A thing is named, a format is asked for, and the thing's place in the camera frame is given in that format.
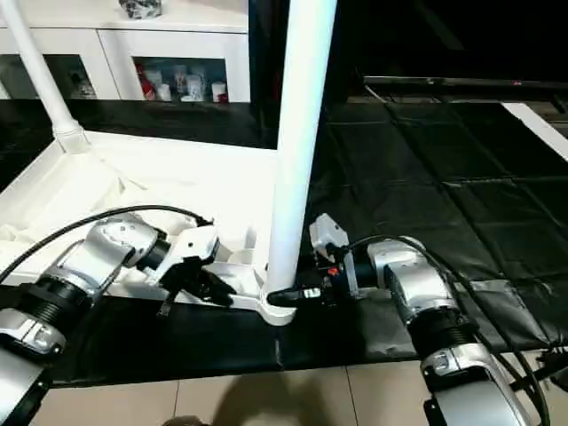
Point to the white plastic table top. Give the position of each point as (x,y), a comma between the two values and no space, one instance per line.
(155,186)

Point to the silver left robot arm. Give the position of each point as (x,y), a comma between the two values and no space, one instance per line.
(111,248)

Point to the dark rounded foot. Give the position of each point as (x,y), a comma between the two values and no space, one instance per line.
(181,421)

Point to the black work mat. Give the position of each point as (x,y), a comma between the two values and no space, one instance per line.
(421,177)

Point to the small white jar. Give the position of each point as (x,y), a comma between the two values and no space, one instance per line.
(218,92)

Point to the red white bottle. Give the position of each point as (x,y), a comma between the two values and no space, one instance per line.
(148,84)

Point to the black tripod stand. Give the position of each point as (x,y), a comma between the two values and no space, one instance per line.
(541,368)

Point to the black box with label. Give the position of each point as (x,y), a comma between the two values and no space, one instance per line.
(350,44)

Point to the white glass door cabinet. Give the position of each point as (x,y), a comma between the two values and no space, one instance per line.
(155,40)

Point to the white flat strip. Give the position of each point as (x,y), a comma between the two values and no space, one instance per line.
(537,128)

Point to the black long rail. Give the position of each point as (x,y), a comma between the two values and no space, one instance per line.
(466,82)

